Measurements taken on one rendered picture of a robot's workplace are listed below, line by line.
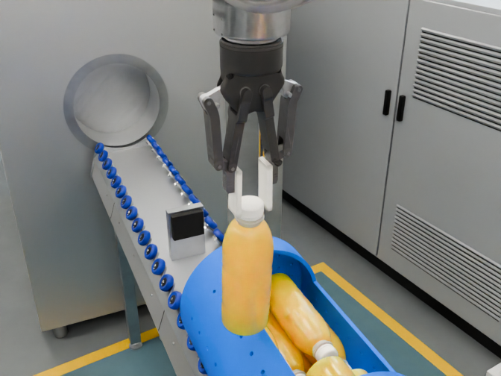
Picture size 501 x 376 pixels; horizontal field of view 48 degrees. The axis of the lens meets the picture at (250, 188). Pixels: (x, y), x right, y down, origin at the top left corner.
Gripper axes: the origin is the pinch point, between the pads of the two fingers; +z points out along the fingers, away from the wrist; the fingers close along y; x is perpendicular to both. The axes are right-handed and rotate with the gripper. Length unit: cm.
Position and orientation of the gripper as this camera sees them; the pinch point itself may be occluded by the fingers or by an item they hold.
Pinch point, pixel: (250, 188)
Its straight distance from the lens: 76.3
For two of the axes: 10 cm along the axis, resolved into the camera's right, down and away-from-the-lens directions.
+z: -0.1, 8.7, 4.9
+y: -9.1, 1.9, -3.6
